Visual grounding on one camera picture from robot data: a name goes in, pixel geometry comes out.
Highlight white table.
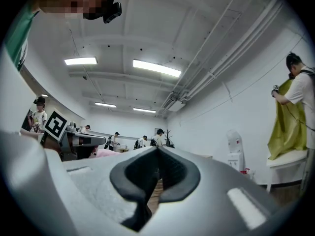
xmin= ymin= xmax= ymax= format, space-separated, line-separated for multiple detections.
xmin=266 ymin=149 xmax=309 ymax=193

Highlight white ceiling pipes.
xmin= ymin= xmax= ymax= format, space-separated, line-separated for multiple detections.
xmin=181 ymin=0 xmax=285 ymax=102

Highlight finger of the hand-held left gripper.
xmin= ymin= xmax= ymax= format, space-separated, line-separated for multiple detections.
xmin=73 ymin=131 xmax=107 ymax=148

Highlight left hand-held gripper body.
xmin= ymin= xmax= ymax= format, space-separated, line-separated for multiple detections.
xmin=40 ymin=108 xmax=81 ymax=161

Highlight pink clothes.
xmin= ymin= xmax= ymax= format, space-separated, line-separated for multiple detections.
xmin=92 ymin=148 xmax=123 ymax=158

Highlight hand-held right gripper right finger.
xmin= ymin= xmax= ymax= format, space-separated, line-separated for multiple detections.
xmin=142 ymin=146 xmax=281 ymax=236

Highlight yellow-green cloth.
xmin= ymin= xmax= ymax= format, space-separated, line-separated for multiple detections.
xmin=267 ymin=78 xmax=309 ymax=161

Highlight person's green shirt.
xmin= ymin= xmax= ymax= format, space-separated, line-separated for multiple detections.
xmin=4 ymin=6 xmax=40 ymax=71

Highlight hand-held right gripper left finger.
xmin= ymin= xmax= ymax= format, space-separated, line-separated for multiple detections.
xmin=62 ymin=146 xmax=160 ymax=236

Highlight black head-mounted camera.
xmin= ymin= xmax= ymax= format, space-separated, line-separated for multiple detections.
xmin=83 ymin=0 xmax=123 ymax=25

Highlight white water dispenser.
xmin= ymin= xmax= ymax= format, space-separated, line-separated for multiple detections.
xmin=226 ymin=129 xmax=245 ymax=172

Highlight white ceiling air conditioner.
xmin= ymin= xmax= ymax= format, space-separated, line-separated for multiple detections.
xmin=168 ymin=100 xmax=186 ymax=112

